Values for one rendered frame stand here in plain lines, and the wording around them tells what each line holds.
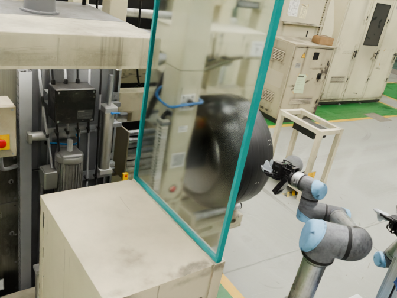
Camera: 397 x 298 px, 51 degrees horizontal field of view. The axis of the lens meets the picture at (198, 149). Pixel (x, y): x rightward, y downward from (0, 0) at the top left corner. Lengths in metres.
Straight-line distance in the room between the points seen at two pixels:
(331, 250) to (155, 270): 0.59
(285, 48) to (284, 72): 0.34
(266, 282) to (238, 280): 0.21
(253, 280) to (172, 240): 1.98
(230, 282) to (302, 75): 4.14
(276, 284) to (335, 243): 1.90
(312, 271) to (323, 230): 0.17
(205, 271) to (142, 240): 0.22
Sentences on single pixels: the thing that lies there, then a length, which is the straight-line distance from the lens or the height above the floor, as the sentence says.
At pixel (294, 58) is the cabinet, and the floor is 1.04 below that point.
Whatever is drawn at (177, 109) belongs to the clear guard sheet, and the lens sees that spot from 1.35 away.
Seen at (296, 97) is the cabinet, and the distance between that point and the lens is 6.73.
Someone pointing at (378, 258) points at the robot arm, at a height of 0.96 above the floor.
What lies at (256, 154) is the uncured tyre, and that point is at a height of 1.30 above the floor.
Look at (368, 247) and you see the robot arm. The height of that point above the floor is 1.32.
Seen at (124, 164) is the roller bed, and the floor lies 1.00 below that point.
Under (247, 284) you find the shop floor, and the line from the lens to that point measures 3.25.
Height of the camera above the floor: 2.09
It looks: 24 degrees down
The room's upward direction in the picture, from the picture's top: 11 degrees clockwise
